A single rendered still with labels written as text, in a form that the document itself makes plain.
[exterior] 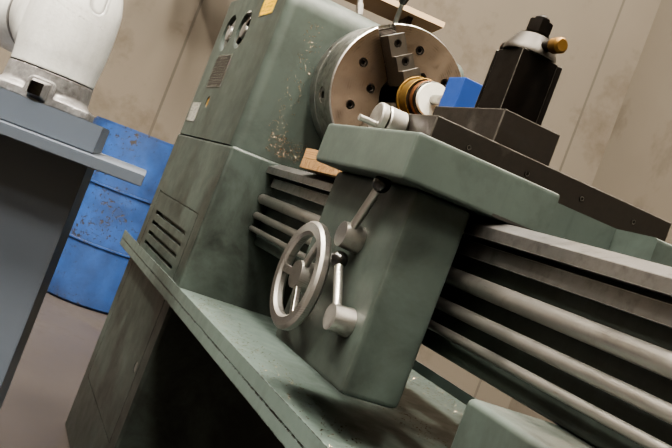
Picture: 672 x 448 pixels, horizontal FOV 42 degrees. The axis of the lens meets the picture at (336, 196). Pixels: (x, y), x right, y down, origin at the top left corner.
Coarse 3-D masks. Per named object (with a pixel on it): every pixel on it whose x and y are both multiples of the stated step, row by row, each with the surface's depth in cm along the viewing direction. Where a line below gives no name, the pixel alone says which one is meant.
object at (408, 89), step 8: (408, 80) 174; (416, 80) 171; (424, 80) 172; (400, 88) 174; (408, 88) 171; (416, 88) 169; (400, 96) 173; (408, 96) 171; (400, 104) 173; (408, 104) 171; (408, 112) 172; (416, 112) 170
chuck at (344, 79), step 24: (408, 24) 182; (336, 48) 184; (360, 48) 179; (408, 48) 183; (432, 48) 185; (336, 72) 177; (360, 72) 179; (384, 72) 181; (432, 72) 185; (456, 72) 187; (336, 96) 178; (360, 96) 180; (336, 120) 179
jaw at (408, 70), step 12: (384, 36) 178; (396, 36) 177; (384, 48) 179; (396, 48) 177; (384, 60) 181; (396, 60) 175; (408, 60) 177; (396, 72) 177; (408, 72) 174; (396, 84) 178
